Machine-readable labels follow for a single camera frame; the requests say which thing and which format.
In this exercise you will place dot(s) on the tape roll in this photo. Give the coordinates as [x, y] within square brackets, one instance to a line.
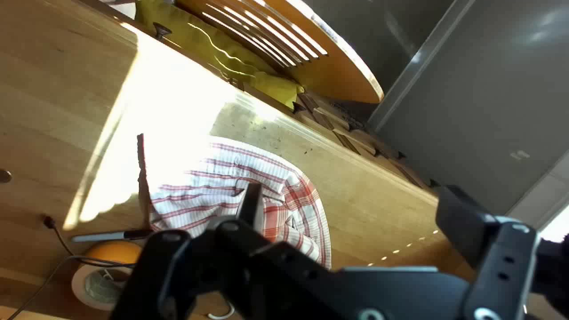
[81, 285]

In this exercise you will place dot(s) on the yellow cushion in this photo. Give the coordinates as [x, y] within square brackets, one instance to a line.
[197, 42]

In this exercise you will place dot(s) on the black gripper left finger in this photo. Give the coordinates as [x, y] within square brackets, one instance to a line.
[161, 268]

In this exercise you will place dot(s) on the wooden roll-top desk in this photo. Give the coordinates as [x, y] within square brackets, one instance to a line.
[60, 90]

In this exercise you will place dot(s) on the wooden slatted chair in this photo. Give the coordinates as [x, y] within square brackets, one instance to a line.
[332, 72]

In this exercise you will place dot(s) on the white and red striped towel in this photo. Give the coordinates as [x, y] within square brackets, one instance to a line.
[202, 197]

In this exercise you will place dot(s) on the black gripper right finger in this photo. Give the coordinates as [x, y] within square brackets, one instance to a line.
[499, 268]

